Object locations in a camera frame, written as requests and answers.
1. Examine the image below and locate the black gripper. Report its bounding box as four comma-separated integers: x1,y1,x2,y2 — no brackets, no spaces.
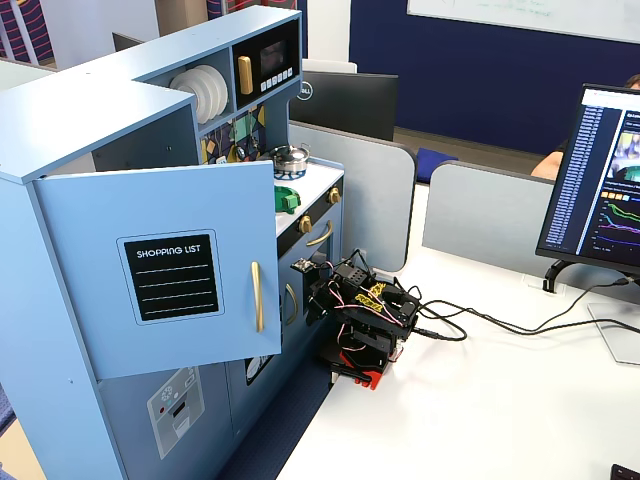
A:
305,260,374,327

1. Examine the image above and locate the green container lid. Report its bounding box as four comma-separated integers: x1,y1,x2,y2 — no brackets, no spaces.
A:
273,185,302,215

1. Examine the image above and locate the red robot base clamp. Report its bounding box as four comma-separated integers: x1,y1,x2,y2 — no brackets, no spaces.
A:
314,344,396,392

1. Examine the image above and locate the person's bare forearm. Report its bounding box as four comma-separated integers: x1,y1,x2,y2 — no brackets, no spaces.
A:
529,148,569,181

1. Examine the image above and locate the steel toy pot lid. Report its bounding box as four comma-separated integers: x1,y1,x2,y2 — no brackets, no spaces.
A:
272,143,309,160

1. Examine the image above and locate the blue dishwasher door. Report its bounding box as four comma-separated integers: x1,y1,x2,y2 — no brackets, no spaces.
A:
224,249,321,441

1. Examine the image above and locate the grey desk divider panel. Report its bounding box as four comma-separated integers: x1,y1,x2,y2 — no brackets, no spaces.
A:
422,160,557,266
288,122,419,274

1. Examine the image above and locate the steel toy pot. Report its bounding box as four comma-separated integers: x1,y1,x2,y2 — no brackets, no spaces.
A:
269,149,312,174

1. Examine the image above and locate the blue office chair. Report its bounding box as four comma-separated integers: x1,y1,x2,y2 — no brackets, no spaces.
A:
414,147,474,185

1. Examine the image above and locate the black Dell monitor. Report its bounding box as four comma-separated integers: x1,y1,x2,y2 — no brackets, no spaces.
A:
288,69,400,143

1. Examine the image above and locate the blue ice dispenser fridge door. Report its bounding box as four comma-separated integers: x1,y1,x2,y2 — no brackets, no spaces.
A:
97,349,234,480

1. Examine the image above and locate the white toy plate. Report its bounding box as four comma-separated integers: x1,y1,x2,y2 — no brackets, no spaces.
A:
199,64,222,121
168,67,211,124

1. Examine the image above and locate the blue shopping list fridge door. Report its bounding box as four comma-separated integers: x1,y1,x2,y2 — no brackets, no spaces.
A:
32,159,284,381

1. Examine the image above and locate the black toy microwave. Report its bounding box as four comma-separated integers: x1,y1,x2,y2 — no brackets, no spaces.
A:
230,23,301,112

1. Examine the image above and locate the silver monitor stand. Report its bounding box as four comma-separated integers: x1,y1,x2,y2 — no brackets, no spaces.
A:
542,258,640,366

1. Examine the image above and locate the monitor with lit screen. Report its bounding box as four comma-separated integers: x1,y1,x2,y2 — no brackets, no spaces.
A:
534,83,640,277

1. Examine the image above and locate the blue toy kitchen cabinet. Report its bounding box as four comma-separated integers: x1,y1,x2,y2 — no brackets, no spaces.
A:
0,5,346,480

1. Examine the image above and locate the white whiteboard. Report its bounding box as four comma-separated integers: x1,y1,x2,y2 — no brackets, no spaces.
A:
405,0,640,45

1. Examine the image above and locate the servo wire bundle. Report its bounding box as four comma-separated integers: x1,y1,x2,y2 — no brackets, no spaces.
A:
322,259,404,361

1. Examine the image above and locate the gold dishwasher door handle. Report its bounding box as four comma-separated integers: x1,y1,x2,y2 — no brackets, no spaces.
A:
284,282,300,326

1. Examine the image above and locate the gold curved fridge door handle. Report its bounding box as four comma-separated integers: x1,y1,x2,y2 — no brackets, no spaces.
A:
249,260,265,334

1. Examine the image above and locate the gold oven door handle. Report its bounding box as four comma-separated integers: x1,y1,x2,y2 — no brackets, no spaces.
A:
305,219,334,247

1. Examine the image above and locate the white desk cable grommet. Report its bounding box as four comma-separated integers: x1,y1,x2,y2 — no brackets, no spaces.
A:
521,273,567,294

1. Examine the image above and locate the gold microwave door handle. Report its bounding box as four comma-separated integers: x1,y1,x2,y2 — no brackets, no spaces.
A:
236,55,253,96

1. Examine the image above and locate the black cable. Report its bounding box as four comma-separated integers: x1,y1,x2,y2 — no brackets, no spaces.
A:
414,299,640,346
409,277,630,342

